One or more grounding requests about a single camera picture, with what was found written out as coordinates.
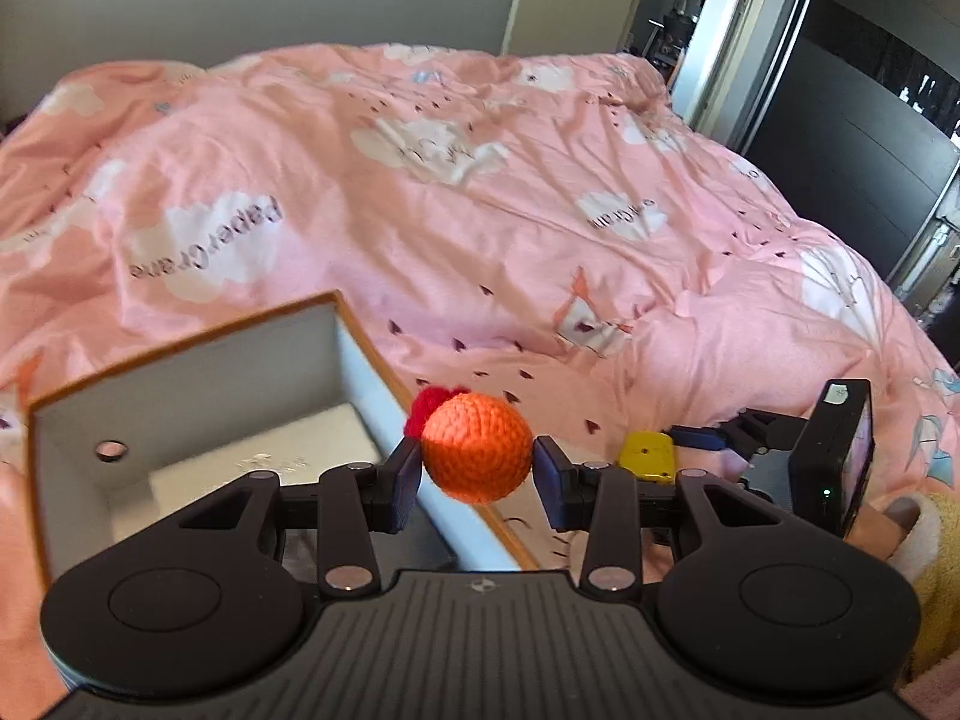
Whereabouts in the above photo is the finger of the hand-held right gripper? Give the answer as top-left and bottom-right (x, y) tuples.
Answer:
(669, 425), (752, 460)
(730, 406), (809, 457)

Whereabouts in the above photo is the yellow plastic toy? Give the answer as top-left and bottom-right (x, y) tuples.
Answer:
(618, 430), (680, 482)

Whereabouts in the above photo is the orange crochet ball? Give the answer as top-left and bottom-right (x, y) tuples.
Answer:
(420, 391), (536, 504)

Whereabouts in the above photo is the white cardboard box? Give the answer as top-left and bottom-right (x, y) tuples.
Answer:
(26, 290), (542, 587)

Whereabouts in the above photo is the silver sliding door frame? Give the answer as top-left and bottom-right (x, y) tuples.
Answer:
(670, 0), (827, 160)

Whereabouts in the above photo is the pink printed blanket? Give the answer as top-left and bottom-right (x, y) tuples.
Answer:
(0, 43), (960, 720)

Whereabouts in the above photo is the dark wardrobe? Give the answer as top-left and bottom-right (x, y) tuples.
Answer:
(741, 0), (960, 302)

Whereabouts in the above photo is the silver metal case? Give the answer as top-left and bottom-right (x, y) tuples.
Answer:
(891, 216), (960, 332)

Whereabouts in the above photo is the red crochet piece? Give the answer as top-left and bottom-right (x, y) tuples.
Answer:
(406, 387), (470, 440)

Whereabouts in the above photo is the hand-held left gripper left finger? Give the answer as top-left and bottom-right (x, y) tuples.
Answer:
(180, 436), (425, 602)

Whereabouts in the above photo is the person's right forearm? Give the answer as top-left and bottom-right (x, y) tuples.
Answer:
(847, 493), (960, 691)

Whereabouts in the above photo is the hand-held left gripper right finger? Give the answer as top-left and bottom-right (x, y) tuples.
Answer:
(534, 436), (781, 601)

